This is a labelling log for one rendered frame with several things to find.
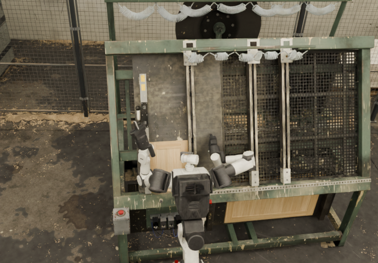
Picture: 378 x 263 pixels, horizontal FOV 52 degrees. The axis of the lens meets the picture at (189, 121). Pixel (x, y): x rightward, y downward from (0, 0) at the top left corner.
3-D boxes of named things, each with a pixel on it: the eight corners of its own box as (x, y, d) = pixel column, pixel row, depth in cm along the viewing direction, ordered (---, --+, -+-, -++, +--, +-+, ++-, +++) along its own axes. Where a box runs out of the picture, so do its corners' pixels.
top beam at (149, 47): (105, 56, 298) (104, 54, 288) (104, 42, 297) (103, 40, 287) (367, 49, 330) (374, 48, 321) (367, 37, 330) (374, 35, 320)
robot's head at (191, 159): (195, 169, 261) (195, 156, 260) (181, 167, 265) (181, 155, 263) (198, 165, 267) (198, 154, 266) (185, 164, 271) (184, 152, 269)
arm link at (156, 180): (158, 191, 270) (163, 190, 257) (145, 188, 267) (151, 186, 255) (162, 175, 273) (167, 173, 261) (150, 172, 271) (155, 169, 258)
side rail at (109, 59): (113, 193, 313) (113, 196, 302) (106, 56, 304) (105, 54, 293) (121, 192, 314) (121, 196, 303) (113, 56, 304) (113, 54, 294)
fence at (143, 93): (144, 192, 311) (145, 194, 307) (139, 74, 303) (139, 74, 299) (151, 192, 311) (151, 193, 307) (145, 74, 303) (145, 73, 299)
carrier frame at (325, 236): (120, 270, 351) (114, 206, 303) (119, 168, 462) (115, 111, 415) (343, 246, 383) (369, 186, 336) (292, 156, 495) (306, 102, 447)
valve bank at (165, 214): (147, 242, 309) (147, 222, 295) (146, 227, 320) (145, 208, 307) (208, 236, 316) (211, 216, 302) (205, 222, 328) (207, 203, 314)
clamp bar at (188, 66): (187, 188, 315) (191, 196, 292) (181, 42, 306) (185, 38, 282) (198, 188, 317) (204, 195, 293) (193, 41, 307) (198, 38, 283)
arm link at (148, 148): (142, 136, 275) (146, 149, 281) (134, 146, 267) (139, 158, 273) (154, 137, 270) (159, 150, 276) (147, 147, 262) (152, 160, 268)
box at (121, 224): (114, 236, 290) (112, 220, 280) (114, 223, 300) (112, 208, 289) (130, 235, 292) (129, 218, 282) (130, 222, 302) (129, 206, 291)
